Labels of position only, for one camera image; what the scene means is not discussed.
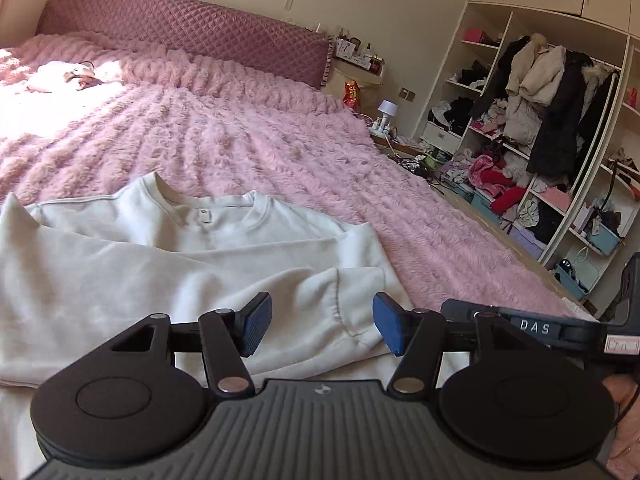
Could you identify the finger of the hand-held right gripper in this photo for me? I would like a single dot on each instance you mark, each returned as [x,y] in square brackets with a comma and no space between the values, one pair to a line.
[460,317]

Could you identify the pink quilted headboard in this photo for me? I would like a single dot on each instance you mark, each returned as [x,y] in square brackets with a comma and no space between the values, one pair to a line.
[200,30]

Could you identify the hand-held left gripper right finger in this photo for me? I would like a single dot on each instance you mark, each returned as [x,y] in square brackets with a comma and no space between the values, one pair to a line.
[392,322]

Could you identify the white power strip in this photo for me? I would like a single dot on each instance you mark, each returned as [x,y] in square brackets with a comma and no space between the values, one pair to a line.
[381,129]

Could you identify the brass wall outlet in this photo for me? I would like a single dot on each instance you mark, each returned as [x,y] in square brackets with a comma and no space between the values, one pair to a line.
[408,93]

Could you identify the pink box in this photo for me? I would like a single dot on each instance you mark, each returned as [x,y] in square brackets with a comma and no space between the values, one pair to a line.
[476,36]

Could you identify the black folded clothes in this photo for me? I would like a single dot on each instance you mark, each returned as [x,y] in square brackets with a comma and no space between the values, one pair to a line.
[459,112]

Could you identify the white sweatshirt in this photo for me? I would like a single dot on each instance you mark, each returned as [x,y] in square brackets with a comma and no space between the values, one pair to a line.
[150,270]

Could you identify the white and brown cloth pile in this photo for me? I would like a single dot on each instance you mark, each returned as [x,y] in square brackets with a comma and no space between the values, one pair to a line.
[75,76]

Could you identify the red snack bag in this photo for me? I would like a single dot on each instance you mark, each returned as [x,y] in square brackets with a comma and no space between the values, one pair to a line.
[352,95]

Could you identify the cream nightstand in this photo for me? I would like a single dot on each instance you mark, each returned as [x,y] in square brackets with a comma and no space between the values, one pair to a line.
[367,87]

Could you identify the small desk calendar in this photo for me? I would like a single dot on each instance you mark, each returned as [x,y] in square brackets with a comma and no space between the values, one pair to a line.
[346,49]

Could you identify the beige hanging coat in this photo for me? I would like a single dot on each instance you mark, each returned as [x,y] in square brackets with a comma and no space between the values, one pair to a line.
[532,85]

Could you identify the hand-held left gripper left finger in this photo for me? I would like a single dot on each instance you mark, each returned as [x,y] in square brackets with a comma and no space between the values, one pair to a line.
[257,322]

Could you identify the red and pink clothes pile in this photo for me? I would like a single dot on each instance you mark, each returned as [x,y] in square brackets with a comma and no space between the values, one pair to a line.
[500,182]

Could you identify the blue storage bin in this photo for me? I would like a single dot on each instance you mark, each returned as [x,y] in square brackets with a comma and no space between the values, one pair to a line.
[604,240]
[484,206]
[570,282]

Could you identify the white drawer box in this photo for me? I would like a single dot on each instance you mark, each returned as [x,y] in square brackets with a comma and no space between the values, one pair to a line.
[440,137]

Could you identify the pink fluffy blanket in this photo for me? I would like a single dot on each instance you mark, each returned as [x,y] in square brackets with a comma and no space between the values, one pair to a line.
[240,135]

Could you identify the black hanging coat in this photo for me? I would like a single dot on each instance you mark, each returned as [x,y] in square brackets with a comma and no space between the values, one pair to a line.
[565,120]

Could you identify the white table lamp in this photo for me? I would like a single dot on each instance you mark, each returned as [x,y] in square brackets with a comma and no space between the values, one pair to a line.
[386,110]

